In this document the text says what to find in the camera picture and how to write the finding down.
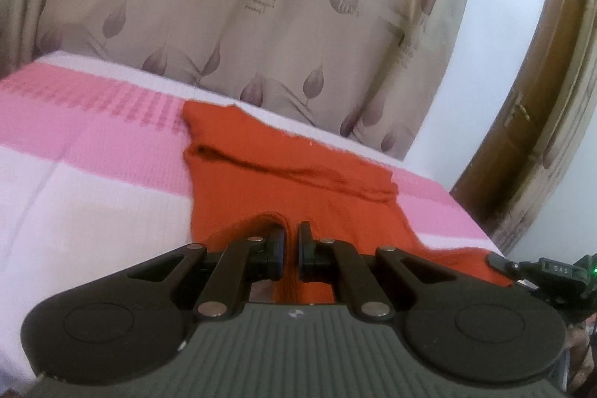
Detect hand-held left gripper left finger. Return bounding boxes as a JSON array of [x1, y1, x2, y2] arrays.
[[125, 225, 286, 322]]

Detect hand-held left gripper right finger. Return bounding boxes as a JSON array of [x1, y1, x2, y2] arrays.
[[297, 221, 468, 321]]

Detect brown wooden door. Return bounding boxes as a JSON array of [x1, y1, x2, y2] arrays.
[[450, 0, 589, 241]]

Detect brass door handle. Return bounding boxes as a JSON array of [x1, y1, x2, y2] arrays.
[[506, 89, 533, 125]]

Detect pink white checked bedsheet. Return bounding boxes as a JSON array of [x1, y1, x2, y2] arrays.
[[0, 50, 514, 376]]

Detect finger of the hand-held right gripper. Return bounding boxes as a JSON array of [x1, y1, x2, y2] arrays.
[[486, 253, 537, 283]]

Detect orange knit sweater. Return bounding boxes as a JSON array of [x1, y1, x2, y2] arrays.
[[181, 100, 514, 306]]

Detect beige leaf print curtain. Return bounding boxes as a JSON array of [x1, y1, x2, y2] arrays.
[[0, 0, 503, 162]]

